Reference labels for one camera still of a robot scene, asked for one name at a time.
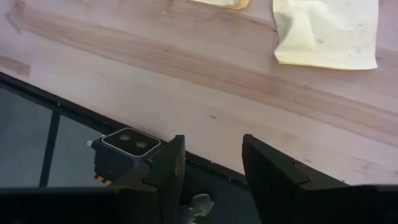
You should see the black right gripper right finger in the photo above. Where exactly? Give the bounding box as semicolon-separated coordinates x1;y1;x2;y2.
241;133;348;224

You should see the yellow sticky note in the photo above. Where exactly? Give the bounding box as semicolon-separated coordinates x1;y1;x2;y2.
272;0;379;71
192;0;251;10

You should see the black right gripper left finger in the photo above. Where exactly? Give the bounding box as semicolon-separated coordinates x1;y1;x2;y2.
146;134;187;224

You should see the black depth camera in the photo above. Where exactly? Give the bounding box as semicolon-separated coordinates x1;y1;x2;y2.
86;126;162;187

